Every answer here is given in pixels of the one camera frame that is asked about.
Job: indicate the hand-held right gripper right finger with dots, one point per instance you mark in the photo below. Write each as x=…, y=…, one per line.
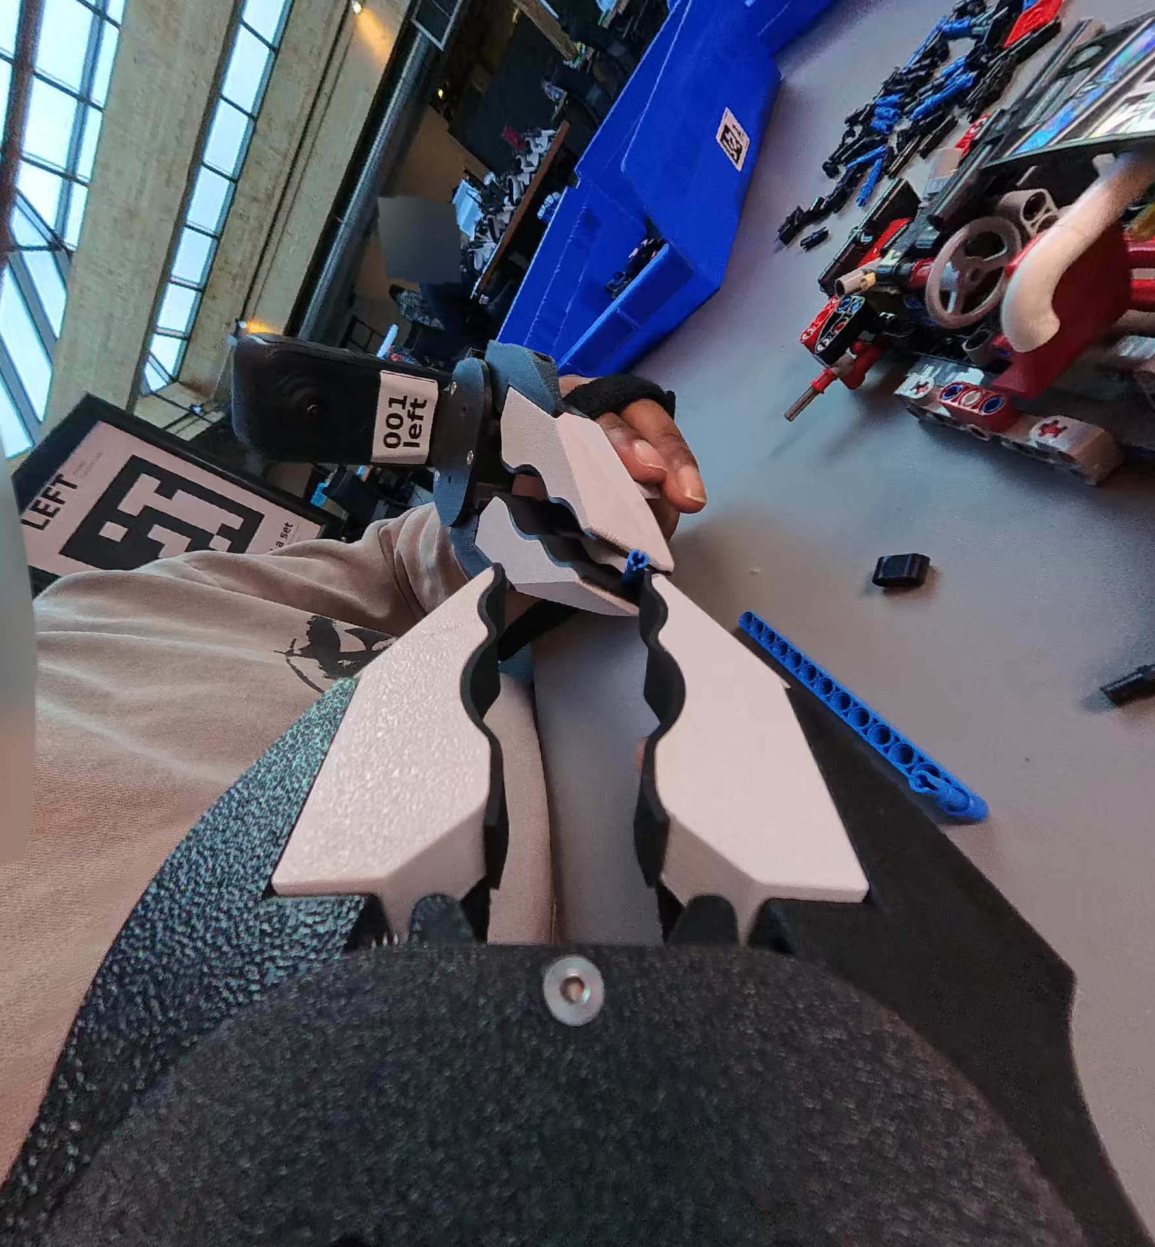
x=744, y=779

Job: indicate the person's left forearm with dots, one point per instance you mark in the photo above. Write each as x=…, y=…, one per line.
x=412, y=565

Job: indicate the black lego pin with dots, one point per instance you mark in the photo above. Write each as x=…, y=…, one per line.
x=1149, y=679

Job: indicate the blue storage bin with tag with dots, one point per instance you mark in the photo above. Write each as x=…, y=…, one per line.
x=656, y=175

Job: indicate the blue lego pin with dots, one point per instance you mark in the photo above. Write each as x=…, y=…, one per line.
x=635, y=565
x=924, y=779

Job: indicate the black framed marker sign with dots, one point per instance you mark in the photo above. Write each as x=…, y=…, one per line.
x=149, y=516

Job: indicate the long blue lego beam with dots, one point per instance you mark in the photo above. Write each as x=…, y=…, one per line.
x=860, y=717

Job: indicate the partly built lego car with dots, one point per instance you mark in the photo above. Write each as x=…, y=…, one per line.
x=1055, y=321

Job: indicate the grey ventilation pipe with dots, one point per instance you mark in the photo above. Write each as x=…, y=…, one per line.
x=384, y=165

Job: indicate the pile of black blue pins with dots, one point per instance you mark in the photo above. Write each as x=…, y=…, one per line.
x=884, y=107

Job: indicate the person's left hand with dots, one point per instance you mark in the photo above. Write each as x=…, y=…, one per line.
x=661, y=449

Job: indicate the small black curved lego piece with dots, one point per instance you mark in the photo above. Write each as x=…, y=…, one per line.
x=901, y=570

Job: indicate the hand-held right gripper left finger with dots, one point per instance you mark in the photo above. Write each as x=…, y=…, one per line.
x=393, y=779

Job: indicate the tall glass window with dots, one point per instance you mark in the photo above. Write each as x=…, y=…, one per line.
x=217, y=147
x=42, y=117

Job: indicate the wooden workbench with parts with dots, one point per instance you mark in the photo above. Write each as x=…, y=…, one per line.
x=509, y=205

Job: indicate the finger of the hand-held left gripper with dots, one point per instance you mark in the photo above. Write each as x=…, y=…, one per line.
x=549, y=570
x=588, y=467

